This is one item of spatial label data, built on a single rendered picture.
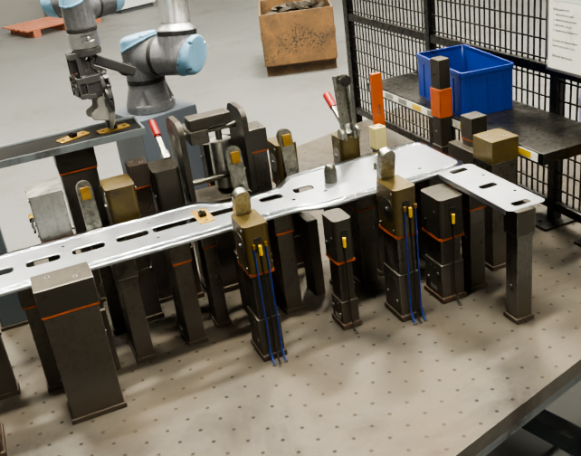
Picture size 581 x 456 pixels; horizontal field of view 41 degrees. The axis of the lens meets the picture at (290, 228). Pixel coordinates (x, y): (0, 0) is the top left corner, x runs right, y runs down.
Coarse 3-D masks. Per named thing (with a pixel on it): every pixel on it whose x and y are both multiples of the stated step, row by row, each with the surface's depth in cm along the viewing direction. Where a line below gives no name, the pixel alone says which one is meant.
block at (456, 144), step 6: (450, 144) 208; (456, 144) 206; (462, 144) 205; (450, 150) 209; (456, 150) 206; (462, 150) 203; (468, 150) 201; (456, 156) 206; (462, 156) 204; (468, 156) 201; (462, 162) 204; (468, 162) 202; (474, 162) 200; (462, 168) 205
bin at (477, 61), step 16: (448, 48) 238; (464, 48) 238; (464, 64) 241; (480, 64) 231; (496, 64) 221; (512, 64) 212; (464, 80) 210; (480, 80) 212; (496, 80) 213; (512, 80) 215; (464, 96) 212; (480, 96) 214; (496, 96) 215; (512, 96) 217; (464, 112) 214
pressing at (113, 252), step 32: (352, 160) 204; (416, 160) 199; (448, 160) 196; (288, 192) 190; (320, 192) 188; (352, 192) 185; (128, 224) 184; (160, 224) 182; (192, 224) 179; (224, 224) 177; (0, 256) 176; (32, 256) 174; (64, 256) 172; (96, 256) 170; (128, 256) 169; (0, 288) 162
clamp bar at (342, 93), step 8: (336, 80) 201; (344, 80) 199; (336, 88) 202; (344, 88) 203; (336, 96) 203; (344, 96) 204; (344, 104) 204; (344, 112) 205; (352, 112) 204; (344, 120) 204; (352, 120) 205; (344, 128) 204; (352, 128) 206
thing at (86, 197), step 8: (80, 184) 183; (88, 184) 183; (80, 192) 183; (88, 192) 183; (80, 200) 183; (88, 200) 184; (88, 208) 184; (96, 208) 185; (88, 216) 185; (96, 216) 185; (88, 224) 185; (96, 224) 185
